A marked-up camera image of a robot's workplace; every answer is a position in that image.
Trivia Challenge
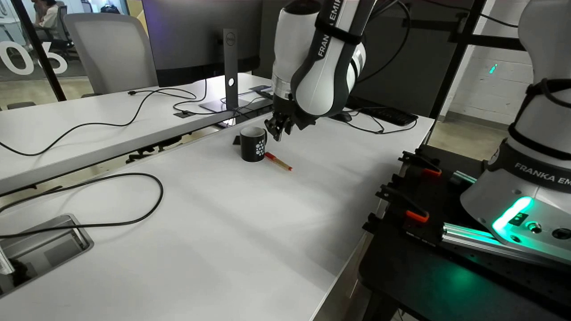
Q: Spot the white number decal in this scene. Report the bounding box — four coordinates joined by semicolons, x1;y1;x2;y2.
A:
0;40;71;79

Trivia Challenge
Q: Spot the orange red pen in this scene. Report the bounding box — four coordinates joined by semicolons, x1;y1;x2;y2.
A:
264;150;294;174

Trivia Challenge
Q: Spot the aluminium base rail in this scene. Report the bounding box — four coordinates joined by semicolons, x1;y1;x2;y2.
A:
440;220;571;268

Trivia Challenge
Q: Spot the seated person in background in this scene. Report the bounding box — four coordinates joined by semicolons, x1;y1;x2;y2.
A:
30;0;62;43

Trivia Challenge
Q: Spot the black mounting breadboard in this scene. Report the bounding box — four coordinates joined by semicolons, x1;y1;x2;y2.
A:
356;145;571;321

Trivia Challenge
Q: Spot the black metal frame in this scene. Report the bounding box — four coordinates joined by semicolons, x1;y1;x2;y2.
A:
401;0;558;122

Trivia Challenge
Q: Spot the black mug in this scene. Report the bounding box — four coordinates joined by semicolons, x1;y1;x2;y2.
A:
232;125;269;165

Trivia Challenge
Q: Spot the black looped table cable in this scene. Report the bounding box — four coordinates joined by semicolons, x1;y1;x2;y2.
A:
0;172;166;241

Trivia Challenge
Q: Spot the thin black desk cable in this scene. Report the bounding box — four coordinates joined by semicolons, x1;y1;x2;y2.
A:
0;77;210;159

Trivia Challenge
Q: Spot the black slanted post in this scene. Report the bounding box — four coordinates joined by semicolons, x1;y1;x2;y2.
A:
8;0;67;104

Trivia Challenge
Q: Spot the black monitor stand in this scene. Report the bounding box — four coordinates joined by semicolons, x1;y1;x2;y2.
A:
198;27;265;116

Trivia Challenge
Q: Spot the black flat device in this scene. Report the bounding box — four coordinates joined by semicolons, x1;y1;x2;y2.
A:
346;99;419;129

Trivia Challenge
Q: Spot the grey office chair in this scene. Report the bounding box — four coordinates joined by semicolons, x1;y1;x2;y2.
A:
60;13;160;97

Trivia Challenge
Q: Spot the white adjacent desk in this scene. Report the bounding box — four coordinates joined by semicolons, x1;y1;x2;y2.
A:
0;72;278;198

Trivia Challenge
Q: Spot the dark monitor screen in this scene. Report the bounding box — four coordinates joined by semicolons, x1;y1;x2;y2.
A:
141;0;264;88

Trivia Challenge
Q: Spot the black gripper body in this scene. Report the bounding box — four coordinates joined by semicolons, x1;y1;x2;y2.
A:
269;97;317;133

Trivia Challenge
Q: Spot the table power outlet box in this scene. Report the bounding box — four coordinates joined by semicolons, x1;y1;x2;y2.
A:
0;215;96;300

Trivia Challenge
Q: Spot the orange handled clamp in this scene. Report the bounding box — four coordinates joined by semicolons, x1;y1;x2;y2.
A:
396;150;446;182
374;182;431;229

